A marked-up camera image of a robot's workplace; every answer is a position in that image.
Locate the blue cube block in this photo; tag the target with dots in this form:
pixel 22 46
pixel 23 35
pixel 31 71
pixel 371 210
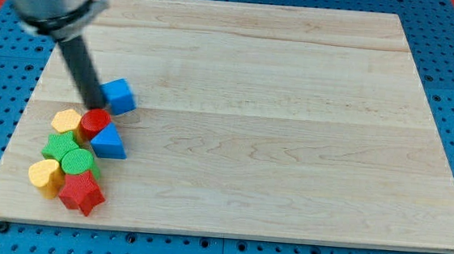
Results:
pixel 119 96

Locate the light wooden board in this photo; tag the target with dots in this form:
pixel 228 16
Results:
pixel 268 123

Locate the blue triangle block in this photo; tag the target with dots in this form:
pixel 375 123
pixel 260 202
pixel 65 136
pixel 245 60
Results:
pixel 107 143

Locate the red cylinder block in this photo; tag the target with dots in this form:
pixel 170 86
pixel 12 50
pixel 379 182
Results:
pixel 92 122

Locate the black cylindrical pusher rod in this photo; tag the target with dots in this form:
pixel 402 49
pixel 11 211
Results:
pixel 82 71

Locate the green cylinder block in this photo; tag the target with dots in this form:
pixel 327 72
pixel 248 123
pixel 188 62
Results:
pixel 78 161

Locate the yellow hexagon block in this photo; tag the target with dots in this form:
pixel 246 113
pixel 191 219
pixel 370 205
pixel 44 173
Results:
pixel 66 121

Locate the red star block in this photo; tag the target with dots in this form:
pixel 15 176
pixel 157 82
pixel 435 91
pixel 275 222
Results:
pixel 81 192

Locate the green star block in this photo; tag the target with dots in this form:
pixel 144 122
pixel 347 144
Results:
pixel 59 145

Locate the yellow heart block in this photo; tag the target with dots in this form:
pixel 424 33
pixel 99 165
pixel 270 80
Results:
pixel 47 177

